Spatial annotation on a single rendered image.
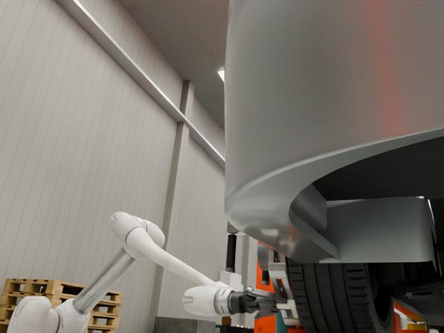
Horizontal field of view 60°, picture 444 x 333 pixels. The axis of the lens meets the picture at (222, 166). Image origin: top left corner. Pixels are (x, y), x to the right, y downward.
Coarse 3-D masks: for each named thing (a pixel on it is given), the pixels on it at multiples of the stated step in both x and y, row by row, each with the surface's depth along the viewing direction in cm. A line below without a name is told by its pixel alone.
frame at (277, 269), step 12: (276, 252) 134; (276, 264) 129; (288, 264) 130; (276, 276) 129; (288, 276) 128; (276, 288) 131; (288, 288) 129; (288, 312) 136; (288, 324) 137; (300, 324) 133
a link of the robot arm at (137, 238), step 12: (132, 240) 166; (144, 240) 164; (144, 252) 163; (156, 252) 161; (168, 264) 160; (180, 264) 162; (180, 276) 162; (192, 276) 161; (204, 276) 163; (228, 288) 155
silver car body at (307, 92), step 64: (256, 0) 69; (320, 0) 58; (384, 0) 53; (256, 64) 67; (320, 64) 58; (384, 64) 52; (256, 128) 66; (320, 128) 57; (384, 128) 51; (256, 192) 67; (320, 192) 103; (384, 192) 99; (320, 256) 101; (384, 256) 98
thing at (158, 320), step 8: (160, 320) 750; (168, 320) 742; (176, 320) 735; (184, 320) 728; (192, 320) 721; (200, 320) 726; (160, 328) 744; (168, 328) 736; (176, 328) 728; (184, 328) 721; (192, 328) 715; (200, 328) 723; (208, 328) 749
